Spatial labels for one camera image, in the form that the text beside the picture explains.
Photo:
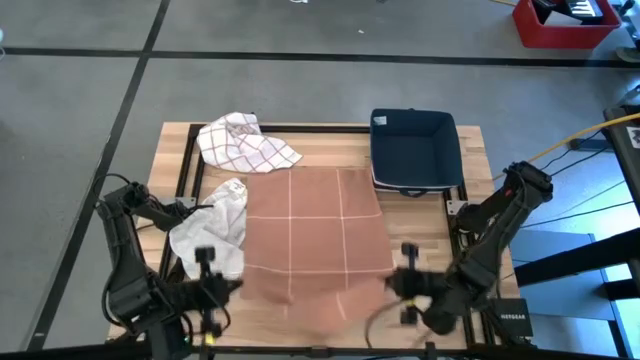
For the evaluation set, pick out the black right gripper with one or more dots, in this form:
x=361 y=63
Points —
x=415 y=285

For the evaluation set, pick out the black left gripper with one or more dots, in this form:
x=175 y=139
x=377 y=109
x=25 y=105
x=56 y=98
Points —
x=210 y=295

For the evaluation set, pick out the white towel beige stripes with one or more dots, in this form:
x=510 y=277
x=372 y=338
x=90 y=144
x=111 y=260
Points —
x=210 y=230

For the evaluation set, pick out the white towel red checks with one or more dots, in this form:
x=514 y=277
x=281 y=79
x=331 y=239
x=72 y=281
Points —
x=240 y=150

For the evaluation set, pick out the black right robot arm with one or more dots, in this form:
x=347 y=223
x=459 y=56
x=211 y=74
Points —
x=495 y=235

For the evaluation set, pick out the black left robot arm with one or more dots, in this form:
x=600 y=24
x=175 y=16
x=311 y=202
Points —
x=130 y=295

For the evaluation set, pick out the blue furniture panel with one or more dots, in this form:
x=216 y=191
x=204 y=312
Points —
x=565 y=300

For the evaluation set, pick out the black beam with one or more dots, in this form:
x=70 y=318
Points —
x=575 y=260

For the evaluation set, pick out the grey power strip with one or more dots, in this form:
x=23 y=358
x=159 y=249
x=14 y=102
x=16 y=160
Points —
x=590 y=144

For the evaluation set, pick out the black desk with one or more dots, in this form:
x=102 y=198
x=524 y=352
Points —
x=627 y=150

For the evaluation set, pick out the red plastic crate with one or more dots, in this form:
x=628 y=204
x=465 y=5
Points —
x=565 y=37

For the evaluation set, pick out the person's shoe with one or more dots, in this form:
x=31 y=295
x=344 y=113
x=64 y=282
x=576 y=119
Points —
x=629 y=53

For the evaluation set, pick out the black device white keys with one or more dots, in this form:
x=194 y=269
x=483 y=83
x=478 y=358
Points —
x=602 y=15

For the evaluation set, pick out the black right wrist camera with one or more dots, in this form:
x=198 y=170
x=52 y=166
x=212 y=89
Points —
x=410 y=251

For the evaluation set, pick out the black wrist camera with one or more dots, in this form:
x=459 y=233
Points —
x=205 y=254
x=410 y=251

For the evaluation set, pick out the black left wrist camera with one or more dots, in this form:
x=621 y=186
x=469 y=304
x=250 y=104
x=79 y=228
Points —
x=205 y=254

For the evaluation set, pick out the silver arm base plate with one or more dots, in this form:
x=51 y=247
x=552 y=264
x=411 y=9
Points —
x=454 y=207

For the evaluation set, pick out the black Netgear network switch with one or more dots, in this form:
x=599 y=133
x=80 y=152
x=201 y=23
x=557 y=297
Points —
x=512 y=317

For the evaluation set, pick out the black aluminium table frame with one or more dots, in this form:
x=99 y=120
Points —
x=325 y=128

